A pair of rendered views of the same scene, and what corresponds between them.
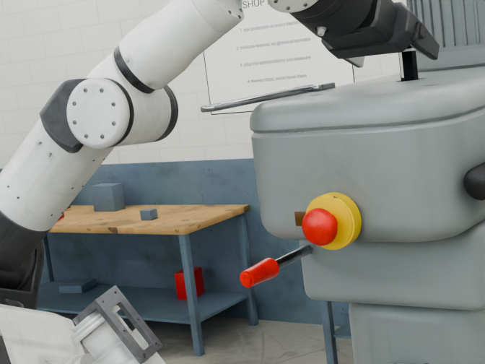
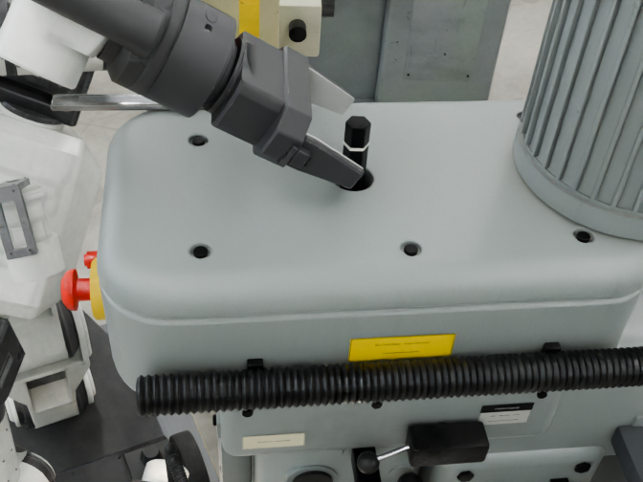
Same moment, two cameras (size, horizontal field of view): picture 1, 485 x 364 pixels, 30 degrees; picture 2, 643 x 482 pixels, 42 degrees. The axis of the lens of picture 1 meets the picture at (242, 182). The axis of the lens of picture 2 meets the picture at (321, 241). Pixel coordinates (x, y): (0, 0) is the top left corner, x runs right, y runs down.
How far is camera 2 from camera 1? 103 cm
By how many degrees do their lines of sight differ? 53
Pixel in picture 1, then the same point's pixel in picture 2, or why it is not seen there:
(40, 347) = (11, 176)
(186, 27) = not seen: hidden behind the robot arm
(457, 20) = (541, 117)
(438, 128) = (123, 317)
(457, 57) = (521, 161)
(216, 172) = not seen: outside the picture
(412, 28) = (278, 151)
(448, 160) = (136, 348)
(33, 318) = (26, 146)
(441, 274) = not seen: hidden behind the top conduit
